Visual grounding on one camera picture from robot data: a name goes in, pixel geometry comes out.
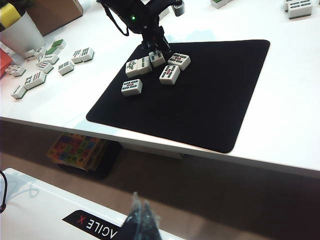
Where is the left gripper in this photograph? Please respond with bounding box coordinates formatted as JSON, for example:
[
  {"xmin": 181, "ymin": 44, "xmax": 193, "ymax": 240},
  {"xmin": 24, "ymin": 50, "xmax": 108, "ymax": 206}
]
[{"xmin": 141, "ymin": 21, "xmax": 172, "ymax": 55}]

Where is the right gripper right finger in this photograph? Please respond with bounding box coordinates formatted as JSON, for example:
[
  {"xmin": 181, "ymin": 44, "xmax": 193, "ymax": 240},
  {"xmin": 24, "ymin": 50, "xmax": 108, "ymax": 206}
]
[{"xmin": 142, "ymin": 199, "xmax": 163, "ymax": 240}]

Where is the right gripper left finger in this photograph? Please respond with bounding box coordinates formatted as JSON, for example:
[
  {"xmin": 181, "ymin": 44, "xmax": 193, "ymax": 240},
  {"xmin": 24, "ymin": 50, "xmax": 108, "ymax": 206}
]
[{"xmin": 119, "ymin": 191, "xmax": 145, "ymax": 240}]

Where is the four-bamboo mahjong tile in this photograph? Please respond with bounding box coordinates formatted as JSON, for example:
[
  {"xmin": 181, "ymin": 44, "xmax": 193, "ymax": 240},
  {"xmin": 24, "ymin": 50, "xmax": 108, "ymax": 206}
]
[{"xmin": 149, "ymin": 50, "xmax": 166, "ymax": 68}]

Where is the two-bamboo mahjong tile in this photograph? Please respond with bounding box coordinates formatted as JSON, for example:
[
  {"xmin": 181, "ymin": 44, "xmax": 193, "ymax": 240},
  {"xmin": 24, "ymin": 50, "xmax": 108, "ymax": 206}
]
[{"xmin": 136, "ymin": 56, "xmax": 153, "ymax": 75}]

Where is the red green bamboo mahjong tile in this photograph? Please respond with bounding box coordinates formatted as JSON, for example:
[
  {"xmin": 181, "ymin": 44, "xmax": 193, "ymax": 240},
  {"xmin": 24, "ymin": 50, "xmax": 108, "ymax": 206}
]
[
  {"xmin": 159, "ymin": 64, "xmax": 181, "ymax": 85},
  {"xmin": 121, "ymin": 78, "xmax": 144, "ymax": 98},
  {"xmin": 167, "ymin": 52, "xmax": 191, "ymax": 72}
]

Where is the bird print mahjong tile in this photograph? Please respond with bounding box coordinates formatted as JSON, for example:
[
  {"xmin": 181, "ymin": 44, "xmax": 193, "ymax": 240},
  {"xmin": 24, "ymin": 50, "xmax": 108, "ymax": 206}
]
[{"xmin": 124, "ymin": 59, "xmax": 140, "ymax": 78}]

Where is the white robot base platform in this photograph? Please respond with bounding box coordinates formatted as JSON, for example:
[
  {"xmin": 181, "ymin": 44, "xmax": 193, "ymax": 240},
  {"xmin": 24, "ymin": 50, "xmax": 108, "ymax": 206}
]
[{"xmin": 0, "ymin": 167, "xmax": 181, "ymax": 240}]

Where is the character print mahjong tile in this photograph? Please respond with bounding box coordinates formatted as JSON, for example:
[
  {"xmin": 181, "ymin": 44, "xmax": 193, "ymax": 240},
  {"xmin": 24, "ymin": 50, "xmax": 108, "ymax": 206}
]
[{"xmin": 23, "ymin": 70, "xmax": 47, "ymax": 90}]

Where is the black fabric mouse mat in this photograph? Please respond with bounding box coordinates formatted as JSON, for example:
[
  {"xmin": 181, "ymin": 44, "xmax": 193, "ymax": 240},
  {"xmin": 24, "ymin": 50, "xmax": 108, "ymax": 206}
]
[{"xmin": 85, "ymin": 39, "xmax": 271, "ymax": 155}]

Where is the colourful box under table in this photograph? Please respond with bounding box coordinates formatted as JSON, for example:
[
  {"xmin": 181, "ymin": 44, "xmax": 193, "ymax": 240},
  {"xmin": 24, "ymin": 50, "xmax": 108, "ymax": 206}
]
[{"xmin": 46, "ymin": 132, "xmax": 108, "ymax": 172}]

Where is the brown cardboard box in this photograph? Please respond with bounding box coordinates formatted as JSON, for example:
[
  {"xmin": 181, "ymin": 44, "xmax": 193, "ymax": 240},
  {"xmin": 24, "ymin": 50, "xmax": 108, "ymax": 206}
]
[{"xmin": 26, "ymin": 0, "xmax": 84, "ymax": 37}]

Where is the yellow foam block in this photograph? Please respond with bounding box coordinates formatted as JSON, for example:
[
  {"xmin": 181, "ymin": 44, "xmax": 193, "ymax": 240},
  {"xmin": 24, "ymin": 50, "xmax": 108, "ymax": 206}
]
[{"xmin": 0, "ymin": 2, "xmax": 22, "ymax": 27}]

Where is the orange cloth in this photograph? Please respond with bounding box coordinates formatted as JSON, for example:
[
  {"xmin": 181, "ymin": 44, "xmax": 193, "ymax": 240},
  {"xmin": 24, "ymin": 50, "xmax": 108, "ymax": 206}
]
[{"xmin": 0, "ymin": 47, "xmax": 13, "ymax": 78}]

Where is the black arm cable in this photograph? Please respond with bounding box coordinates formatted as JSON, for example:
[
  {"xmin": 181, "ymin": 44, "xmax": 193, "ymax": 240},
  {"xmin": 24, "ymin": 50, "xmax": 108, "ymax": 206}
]
[{"xmin": 102, "ymin": 3, "xmax": 130, "ymax": 37}]

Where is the black cable red connector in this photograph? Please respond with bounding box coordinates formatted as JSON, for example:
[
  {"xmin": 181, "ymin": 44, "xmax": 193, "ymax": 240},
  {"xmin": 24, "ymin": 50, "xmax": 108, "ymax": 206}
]
[{"xmin": 0, "ymin": 169, "xmax": 8, "ymax": 215}]

